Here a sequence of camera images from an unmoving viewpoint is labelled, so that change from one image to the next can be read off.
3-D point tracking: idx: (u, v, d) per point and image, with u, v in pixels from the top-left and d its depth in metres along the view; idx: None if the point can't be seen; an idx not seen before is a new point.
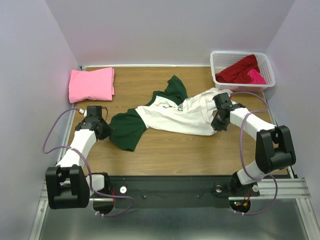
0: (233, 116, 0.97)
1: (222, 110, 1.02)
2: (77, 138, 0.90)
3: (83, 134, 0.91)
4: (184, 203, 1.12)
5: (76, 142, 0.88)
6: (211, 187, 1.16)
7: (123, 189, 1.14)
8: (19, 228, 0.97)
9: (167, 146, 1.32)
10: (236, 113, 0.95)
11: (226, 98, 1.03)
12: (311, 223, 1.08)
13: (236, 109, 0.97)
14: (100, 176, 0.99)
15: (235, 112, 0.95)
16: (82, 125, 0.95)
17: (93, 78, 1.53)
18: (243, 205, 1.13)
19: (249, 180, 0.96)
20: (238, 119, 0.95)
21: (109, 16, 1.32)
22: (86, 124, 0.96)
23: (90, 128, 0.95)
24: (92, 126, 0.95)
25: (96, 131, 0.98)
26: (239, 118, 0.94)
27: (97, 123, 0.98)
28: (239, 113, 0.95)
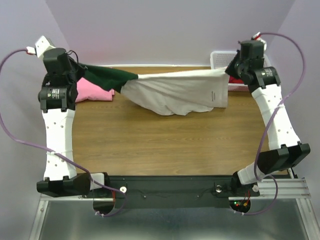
0: (258, 95, 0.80)
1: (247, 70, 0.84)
2: (50, 132, 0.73)
3: (56, 124, 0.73)
4: (183, 203, 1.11)
5: (52, 135, 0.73)
6: (211, 187, 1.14)
7: (123, 189, 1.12)
8: (19, 227, 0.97)
9: (167, 145, 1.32)
10: (265, 97, 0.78)
11: (259, 53, 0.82)
12: (312, 223, 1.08)
13: (267, 87, 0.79)
14: (100, 174, 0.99)
15: (265, 94, 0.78)
16: (49, 101, 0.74)
17: None
18: (243, 205, 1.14)
19: (249, 180, 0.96)
20: (263, 104, 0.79)
21: (109, 16, 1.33)
22: (52, 95, 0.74)
23: (60, 105, 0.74)
24: (63, 104, 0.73)
25: (70, 104, 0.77)
26: (265, 103, 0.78)
27: (67, 91, 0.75)
28: (269, 96, 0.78)
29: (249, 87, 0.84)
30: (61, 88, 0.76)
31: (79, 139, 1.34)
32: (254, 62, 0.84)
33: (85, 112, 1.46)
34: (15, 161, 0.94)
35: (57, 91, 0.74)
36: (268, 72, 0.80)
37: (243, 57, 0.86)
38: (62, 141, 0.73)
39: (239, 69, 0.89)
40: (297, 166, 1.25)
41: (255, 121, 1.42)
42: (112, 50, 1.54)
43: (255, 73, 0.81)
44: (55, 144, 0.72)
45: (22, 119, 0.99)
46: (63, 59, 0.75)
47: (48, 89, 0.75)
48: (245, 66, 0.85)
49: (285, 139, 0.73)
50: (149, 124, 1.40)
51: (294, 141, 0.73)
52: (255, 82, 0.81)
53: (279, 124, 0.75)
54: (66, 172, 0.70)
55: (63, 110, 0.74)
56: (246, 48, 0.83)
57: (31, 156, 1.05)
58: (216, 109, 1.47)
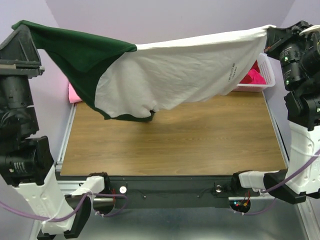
0: (300, 131, 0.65)
1: (299, 93, 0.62)
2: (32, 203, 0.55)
3: (35, 197, 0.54)
4: (184, 203, 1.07)
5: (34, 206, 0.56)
6: (211, 187, 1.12)
7: (123, 189, 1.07)
8: (19, 228, 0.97)
9: (167, 146, 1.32)
10: (306, 140, 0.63)
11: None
12: (312, 224, 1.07)
13: (315, 128, 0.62)
14: (100, 178, 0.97)
15: (308, 137, 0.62)
16: (14, 175, 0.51)
17: None
18: (243, 205, 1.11)
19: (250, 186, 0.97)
20: (300, 143, 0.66)
21: (109, 16, 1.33)
22: (15, 170, 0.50)
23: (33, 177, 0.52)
24: (36, 179, 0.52)
25: (45, 166, 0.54)
26: (303, 145, 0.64)
27: (35, 158, 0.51)
28: (311, 140, 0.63)
29: (291, 111, 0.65)
30: (25, 153, 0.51)
31: (79, 139, 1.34)
32: (312, 87, 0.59)
33: (85, 112, 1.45)
34: None
35: (20, 162, 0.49)
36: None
37: (305, 68, 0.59)
38: (51, 210, 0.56)
39: (288, 72, 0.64)
40: None
41: (255, 121, 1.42)
42: None
43: (304, 104, 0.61)
44: (42, 209, 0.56)
45: None
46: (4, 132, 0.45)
47: (6, 158, 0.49)
48: (299, 88, 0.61)
49: (308, 187, 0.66)
50: (149, 124, 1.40)
51: (316, 188, 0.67)
52: (301, 114, 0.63)
53: (309, 172, 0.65)
54: (65, 226, 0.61)
55: (38, 182, 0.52)
56: (316, 64, 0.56)
57: None
58: (216, 110, 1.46)
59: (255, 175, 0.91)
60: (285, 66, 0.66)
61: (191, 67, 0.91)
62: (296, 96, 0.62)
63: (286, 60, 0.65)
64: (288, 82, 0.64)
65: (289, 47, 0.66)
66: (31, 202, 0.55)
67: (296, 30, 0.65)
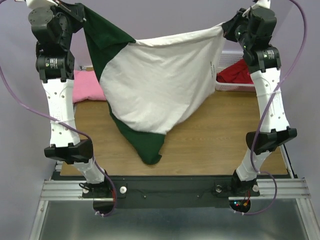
0: (256, 77, 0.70)
1: (249, 47, 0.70)
2: (50, 102, 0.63)
3: (56, 94, 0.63)
4: (184, 202, 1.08)
5: (53, 107, 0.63)
6: (211, 187, 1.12)
7: (123, 189, 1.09)
8: (19, 228, 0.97)
9: (167, 146, 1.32)
10: (262, 81, 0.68)
11: (268, 31, 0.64)
12: (312, 223, 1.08)
13: (266, 71, 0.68)
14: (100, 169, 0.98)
15: (264, 77, 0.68)
16: (47, 71, 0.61)
17: (92, 77, 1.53)
18: (243, 205, 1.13)
19: (247, 175, 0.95)
20: (259, 87, 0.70)
21: None
22: (50, 64, 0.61)
23: (59, 76, 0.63)
24: (62, 73, 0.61)
25: (71, 74, 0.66)
26: (262, 88, 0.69)
27: (66, 60, 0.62)
28: (267, 81, 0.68)
29: (248, 67, 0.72)
30: (59, 56, 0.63)
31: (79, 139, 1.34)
32: (261, 41, 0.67)
33: (85, 112, 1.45)
34: (16, 163, 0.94)
35: (55, 60, 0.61)
36: (269, 55, 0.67)
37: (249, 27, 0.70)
38: (62, 112, 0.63)
39: (243, 41, 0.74)
40: (297, 167, 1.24)
41: (255, 121, 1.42)
42: None
43: (255, 54, 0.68)
44: (57, 110, 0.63)
45: (23, 121, 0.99)
46: (52, 27, 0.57)
47: (44, 59, 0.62)
48: (249, 43, 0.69)
49: (276, 124, 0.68)
50: None
51: (284, 126, 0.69)
52: (254, 65, 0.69)
53: (273, 108, 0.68)
54: (71, 139, 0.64)
55: (63, 79, 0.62)
56: (256, 22, 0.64)
57: (31, 157, 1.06)
58: (216, 110, 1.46)
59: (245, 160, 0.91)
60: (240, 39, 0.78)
61: (178, 62, 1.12)
62: (248, 50, 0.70)
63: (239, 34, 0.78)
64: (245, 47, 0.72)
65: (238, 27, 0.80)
66: (51, 100, 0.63)
67: (239, 12, 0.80)
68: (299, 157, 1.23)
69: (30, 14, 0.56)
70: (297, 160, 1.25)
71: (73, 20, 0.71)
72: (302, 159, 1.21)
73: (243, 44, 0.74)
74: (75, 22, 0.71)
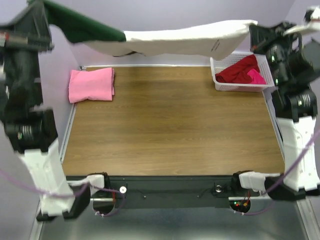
0: (286, 124, 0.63)
1: (283, 88, 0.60)
2: (36, 175, 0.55)
3: (39, 168, 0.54)
4: (184, 203, 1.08)
5: (38, 180, 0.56)
6: (211, 187, 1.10)
7: (123, 189, 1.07)
8: (19, 227, 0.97)
9: (167, 146, 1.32)
10: (294, 132, 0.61)
11: (308, 78, 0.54)
12: (311, 223, 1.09)
13: (300, 120, 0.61)
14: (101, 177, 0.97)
15: (295, 128, 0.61)
16: (20, 141, 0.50)
17: (92, 77, 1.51)
18: (243, 205, 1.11)
19: (249, 186, 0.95)
20: (289, 136, 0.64)
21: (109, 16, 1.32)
22: (22, 135, 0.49)
23: (38, 145, 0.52)
24: (42, 146, 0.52)
25: (51, 135, 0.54)
26: (293, 138, 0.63)
27: (43, 127, 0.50)
28: (299, 132, 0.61)
29: (278, 110, 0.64)
30: (34, 122, 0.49)
31: (79, 139, 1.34)
32: (299, 84, 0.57)
33: (85, 112, 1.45)
34: (16, 163, 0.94)
35: (28, 129, 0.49)
36: (304, 99, 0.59)
37: (291, 66, 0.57)
38: (49, 184, 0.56)
39: (276, 72, 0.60)
40: None
41: (255, 121, 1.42)
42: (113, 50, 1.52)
43: (289, 99, 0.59)
44: (43, 183, 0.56)
45: None
46: (21, 95, 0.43)
47: (14, 127, 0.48)
48: (283, 84, 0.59)
49: (305, 181, 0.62)
50: (149, 124, 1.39)
51: (314, 184, 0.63)
52: (285, 111, 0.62)
53: (303, 165, 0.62)
54: (65, 206, 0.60)
55: (43, 150, 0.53)
56: (300, 65, 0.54)
57: None
58: (216, 110, 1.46)
59: (256, 181, 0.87)
60: (273, 65, 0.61)
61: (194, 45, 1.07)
62: (281, 93, 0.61)
63: (273, 60, 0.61)
64: (277, 81, 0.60)
65: (275, 47, 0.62)
66: (34, 172, 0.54)
67: (279, 31, 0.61)
68: None
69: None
70: None
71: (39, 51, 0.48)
72: None
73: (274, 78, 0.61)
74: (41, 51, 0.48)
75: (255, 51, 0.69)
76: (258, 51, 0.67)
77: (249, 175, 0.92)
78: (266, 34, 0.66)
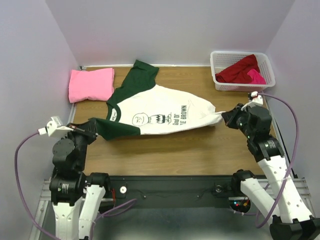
0: (263, 165, 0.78)
1: (251, 139, 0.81)
2: (58, 223, 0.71)
3: (64, 217, 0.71)
4: (184, 203, 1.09)
5: (59, 229, 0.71)
6: (211, 187, 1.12)
7: (123, 189, 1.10)
8: (19, 227, 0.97)
9: (167, 145, 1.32)
10: (270, 168, 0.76)
11: (266, 125, 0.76)
12: None
13: (271, 158, 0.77)
14: (100, 189, 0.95)
15: (270, 166, 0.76)
16: (58, 194, 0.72)
17: (93, 77, 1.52)
18: (243, 205, 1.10)
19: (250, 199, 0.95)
20: (270, 175, 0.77)
21: (107, 15, 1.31)
22: (61, 188, 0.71)
23: (68, 198, 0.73)
24: (71, 199, 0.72)
25: (80, 192, 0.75)
26: (271, 175, 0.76)
27: (76, 184, 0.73)
28: (274, 168, 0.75)
29: (255, 156, 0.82)
30: (71, 180, 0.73)
31: None
32: (260, 133, 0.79)
33: (84, 112, 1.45)
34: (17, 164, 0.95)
35: (66, 185, 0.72)
36: (271, 144, 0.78)
37: (250, 123, 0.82)
38: (68, 232, 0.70)
39: (246, 131, 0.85)
40: (297, 167, 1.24)
41: None
42: (112, 50, 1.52)
43: (258, 146, 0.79)
44: (62, 233, 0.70)
45: (23, 123, 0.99)
46: (70, 155, 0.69)
47: (58, 182, 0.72)
48: (251, 135, 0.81)
49: (297, 214, 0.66)
50: None
51: (307, 216, 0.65)
52: (259, 155, 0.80)
53: (290, 198, 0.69)
54: None
55: (71, 204, 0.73)
56: (254, 118, 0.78)
57: (31, 158, 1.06)
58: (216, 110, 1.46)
59: (258, 202, 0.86)
60: (243, 128, 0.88)
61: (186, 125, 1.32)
62: (251, 140, 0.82)
63: (241, 125, 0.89)
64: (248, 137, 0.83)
65: (239, 120, 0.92)
66: (58, 221, 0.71)
67: (239, 108, 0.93)
68: (300, 157, 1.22)
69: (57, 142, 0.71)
70: (296, 160, 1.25)
71: (87, 138, 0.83)
72: (302, 159, 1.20)
73: (246, 133, 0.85)
74: (89, 139, 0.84)
75: (229, 125, 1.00)
76: (231, 124, 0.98)
77: (253, 192, 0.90)
78: (232, 114, 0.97)
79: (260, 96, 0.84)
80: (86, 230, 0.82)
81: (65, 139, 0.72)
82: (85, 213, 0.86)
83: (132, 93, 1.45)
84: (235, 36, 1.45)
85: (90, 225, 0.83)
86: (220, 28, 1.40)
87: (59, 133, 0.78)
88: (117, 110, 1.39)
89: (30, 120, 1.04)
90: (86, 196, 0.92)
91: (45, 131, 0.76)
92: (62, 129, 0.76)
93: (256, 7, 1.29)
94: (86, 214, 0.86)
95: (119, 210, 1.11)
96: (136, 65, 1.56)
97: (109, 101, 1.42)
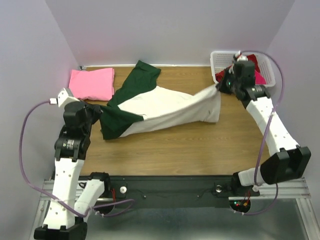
0: (251, 108, 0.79)
1: (238, 88, 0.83)
2: (58, 179, 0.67)
3: (64, 173, 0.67)
4: (183, 202, 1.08)
5: (56, 184, 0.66)
6: (211, 187, 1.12)
7: (123, 189, 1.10)
8: (19, 227, 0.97)
9: (167, 145, 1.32)
10: (257, 108, 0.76)
11: (251, 73, 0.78)
12: (312, 223, 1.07)
13: (258, 100, 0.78)
14: (100, 182, 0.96)
15: (257, 106, 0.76)
16: (63, 151, 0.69)
17: (93, 77, 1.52)
18: (243, 205, 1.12)
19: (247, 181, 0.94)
20: (257, 115, 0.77)
21: (108, 15, 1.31)
22: (67, 144, 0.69)
23: (72, 155, 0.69)
24: (75, 154, 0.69)
25: (84, 152, 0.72)
26: (258, 114, 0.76)
27: (81, 142, 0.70)
28: (261, 107, 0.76)
29: (244, 104, 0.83)
30: (77, 138, 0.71)
31: None
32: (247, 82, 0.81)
33: None
34: (16, 165, 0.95)
35: (72, 141, 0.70)
36: (257, 89, 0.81)
37: (236, 75, 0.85)
38: (66, 188, 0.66)
39: (234, 86, 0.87)
40: None
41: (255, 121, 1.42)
42: (112, 50, 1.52)
43: (246, 91, 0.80)
44: (60, 190, 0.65)
45: (23, 123, 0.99)
46: (81, 112, 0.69)
47: (64, 139, 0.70)
48: (238, 85, 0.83)
49: (282, 144, 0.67)
50: None
51: (293, 145, 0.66)
52: (247, 100, 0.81)
53: (276, 131, 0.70)
54: (63, 219, 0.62)
55: (73, 159, 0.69)
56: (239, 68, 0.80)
57: (31, 158, 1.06)
58: None
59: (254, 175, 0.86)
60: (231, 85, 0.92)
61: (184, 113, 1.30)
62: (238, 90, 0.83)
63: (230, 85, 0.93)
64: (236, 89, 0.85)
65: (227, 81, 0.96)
66: (58, 177, 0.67)
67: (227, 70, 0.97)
68: None
69: (69, 104, 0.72)
70: None
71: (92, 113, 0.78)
72: None
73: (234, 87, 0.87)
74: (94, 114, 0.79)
75: (221, 89, 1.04)
76: (222, 88, 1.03)
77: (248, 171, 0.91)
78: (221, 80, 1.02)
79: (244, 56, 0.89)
80: (81, 210, 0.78)
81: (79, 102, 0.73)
82: (83, 197, 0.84)
83: (132, 94, 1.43)
84: (235, 36, 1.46)
85: (87, 208, 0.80)
86: (220, 28, 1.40)
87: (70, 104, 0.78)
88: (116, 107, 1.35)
89: (30, 120, 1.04)
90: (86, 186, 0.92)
91: (57, 101, 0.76)
92: (73, 98, 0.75)
93: (256, 7, 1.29)
94: (84, 197, 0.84)
95: (120, 210, 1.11)
96: (137, 66, 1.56)
97: (110, 102, 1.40)
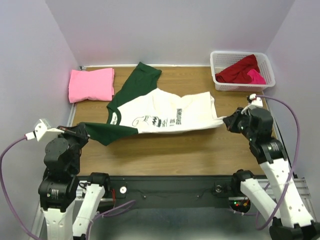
0: (266, 168, 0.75)
1: (253, 141, 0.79)
2: (50, 228, 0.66)
3: (55, 223, 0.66)
4: (183, 203, 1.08)
5: (50, 232, 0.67)
6: (211, 187, 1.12)
7: (123, 189, 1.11)
8: (19, 227, 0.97)
9: (166, 145, 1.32)
10: (272, 172, 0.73)
11: (268, 127, 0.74)
12: None
13: (274, 162, 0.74)
14: (101, 190, 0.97)
15: (273, 169, 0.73)
16: (47, 200, 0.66)
17: (93, 78, 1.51)
18: (243, 205, 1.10)
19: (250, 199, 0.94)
20: (272, 177, 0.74)
21: (107, 15, 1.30)
22: (50, 196, 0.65)
23: (59, 204, 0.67)
24: (63, 205, 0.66)
25: (71, 197, 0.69)
26: (273, 178, 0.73)
27: (67, 188, 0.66)
28: (276, 171, 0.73)
29: (257, 158, 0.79)
30: (63, 183, 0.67)
31: None
32: (263, 135, 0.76)
33: (84, 112, 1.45)
34: (16, 165, 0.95)
35: (56, 190, 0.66)
36: (274, 146, 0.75)
37: (253, 126, 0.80)
38: (61, 235, 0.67)
39: (248, 133, 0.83)
40: (297, 166, 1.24)
41: None
42: (112, 50, 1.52)
43: (261, 148, 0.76)
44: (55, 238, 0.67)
45: (24, 124, 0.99)
46: (64, 155, 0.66)
47: (47, 186, 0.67)
48: (253, 137, 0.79)
49: (298, 218, 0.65)
50: None
51: (308, 220, 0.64)
52: (262, 157, 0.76)
53: (292, 202, 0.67)
54: None
55: (62, 210, 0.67)
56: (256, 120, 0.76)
57: (31, 159, 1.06)
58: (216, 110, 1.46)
59: (258, 203, 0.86)
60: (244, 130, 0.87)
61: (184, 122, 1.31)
62: (254, 144, 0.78)
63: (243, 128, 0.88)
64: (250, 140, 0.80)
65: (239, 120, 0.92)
66: (49, 226, 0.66)
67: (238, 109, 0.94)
68: (300, 157, 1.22)
69: (52, 140, 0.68)
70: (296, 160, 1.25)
71: (79, 140, 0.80)
72: (302, 159, 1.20)
73: (248, 136, 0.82)
74: (80, 141, 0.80)
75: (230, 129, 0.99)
76: (233, 128, 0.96)
77: (253, 193, 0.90)
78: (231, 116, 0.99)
79: (259, 98, 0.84)
80: (83, 228, 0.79)
81: (59, 138, 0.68)
82: (83, 213, 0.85)
83: (133, 97, 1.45)
84: (235, 36, 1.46)
85: (88, 223, 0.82)
86: (220, 28, 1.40)
87: (49, 136, 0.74)
88: (118, 114, 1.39)
89: (30, 121, 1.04)
90: (86, 195, 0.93)
91: (35, 135, 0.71)
92: (53, 129, 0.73)
93: (256, 7, 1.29)
94: (84, 213, 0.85)
95: (120, 210, 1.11)
96: (139, 67, 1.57)
97: (110, 105, 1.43)
